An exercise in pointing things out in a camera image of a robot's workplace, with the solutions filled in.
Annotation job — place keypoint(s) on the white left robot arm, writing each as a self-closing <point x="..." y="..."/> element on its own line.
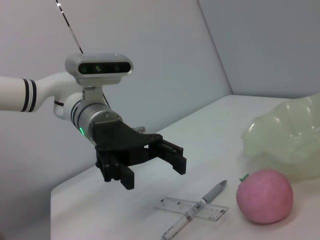
<point x="15" y="92"/>

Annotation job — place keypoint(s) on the grey pen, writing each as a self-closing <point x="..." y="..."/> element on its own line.
<point x="212" y="196"/>

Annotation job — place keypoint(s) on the pink peach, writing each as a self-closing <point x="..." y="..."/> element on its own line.
<point x="265" y="197"/>

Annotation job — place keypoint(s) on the green glass fruit plate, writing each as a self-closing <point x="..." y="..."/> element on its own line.
<point x="287" y="135"/>

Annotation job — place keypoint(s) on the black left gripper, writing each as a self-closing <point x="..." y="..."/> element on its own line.
<point x="117" y="140"/>

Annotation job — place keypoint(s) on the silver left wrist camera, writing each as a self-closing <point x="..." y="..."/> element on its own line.
<point x="100" y="67"/>

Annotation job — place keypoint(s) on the transparent plastic ruler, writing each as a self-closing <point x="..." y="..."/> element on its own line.
<point x="217" y="212"/>

